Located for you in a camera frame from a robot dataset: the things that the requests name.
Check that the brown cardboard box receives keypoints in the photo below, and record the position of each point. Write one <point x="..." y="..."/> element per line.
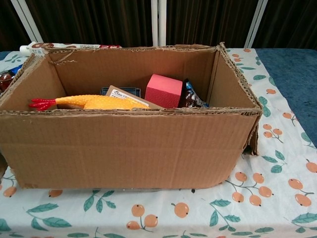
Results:
<point x="123" y="148"/>

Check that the pink cube box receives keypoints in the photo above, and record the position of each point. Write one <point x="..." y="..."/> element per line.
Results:
<point x="162" y="91"/>

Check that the dark rectangular plastic tray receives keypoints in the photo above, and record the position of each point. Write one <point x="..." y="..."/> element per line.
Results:
<point x="136" y="91"/>

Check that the long white cookie box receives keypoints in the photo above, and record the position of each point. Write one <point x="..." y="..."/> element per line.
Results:
<point x="81" y="46"/>

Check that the small labelled brown carton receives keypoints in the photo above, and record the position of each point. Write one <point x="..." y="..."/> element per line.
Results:
<point x="128" y="95"/>

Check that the dark snack packet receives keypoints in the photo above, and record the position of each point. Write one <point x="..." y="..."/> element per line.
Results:
<point x="192" y="95"/>

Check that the yellow rubber chicken toy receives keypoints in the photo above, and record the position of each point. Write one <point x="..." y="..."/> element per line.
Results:
<point x="104" y="102"/>

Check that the floral tablecloth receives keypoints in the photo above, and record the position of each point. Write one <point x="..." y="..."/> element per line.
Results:
<point x="173" y="218"/>

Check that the Pepsi cola bottle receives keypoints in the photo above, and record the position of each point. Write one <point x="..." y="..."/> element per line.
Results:
<point x="6" y="79"/>

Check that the white partition post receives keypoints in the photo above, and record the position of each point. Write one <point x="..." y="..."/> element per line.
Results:
<point x="256" y="22"/>
<point x="154" y="22"/>
<point x="27" y="19"/>

